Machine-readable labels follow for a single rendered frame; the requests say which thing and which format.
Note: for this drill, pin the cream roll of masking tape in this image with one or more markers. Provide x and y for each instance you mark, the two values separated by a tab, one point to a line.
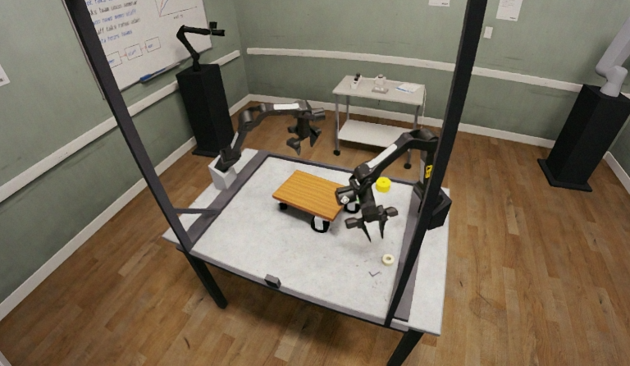
388	263

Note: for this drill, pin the yellow short cylinder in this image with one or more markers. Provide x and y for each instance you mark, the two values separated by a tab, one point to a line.
383	185

